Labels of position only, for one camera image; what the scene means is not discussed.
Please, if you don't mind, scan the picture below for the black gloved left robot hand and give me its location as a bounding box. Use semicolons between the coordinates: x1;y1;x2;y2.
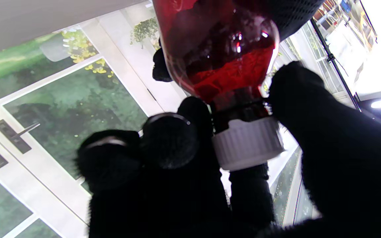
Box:
152;0;325;82

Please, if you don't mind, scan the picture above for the printed garden window backdrop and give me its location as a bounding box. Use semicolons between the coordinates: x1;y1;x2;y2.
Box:
0;0;360;238

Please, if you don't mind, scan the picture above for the cluttered background shelf rack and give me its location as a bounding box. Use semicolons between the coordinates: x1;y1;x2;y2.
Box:
313;0;378;43

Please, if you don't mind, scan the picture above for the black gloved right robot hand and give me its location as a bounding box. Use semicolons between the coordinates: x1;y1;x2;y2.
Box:
75;61;381;238

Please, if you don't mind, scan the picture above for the white ribbed bottle cap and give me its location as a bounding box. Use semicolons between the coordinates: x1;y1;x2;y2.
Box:
212;116;285;171

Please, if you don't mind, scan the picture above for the red transparent sample bottle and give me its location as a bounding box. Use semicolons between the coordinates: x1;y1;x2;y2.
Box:
152;0;280;133

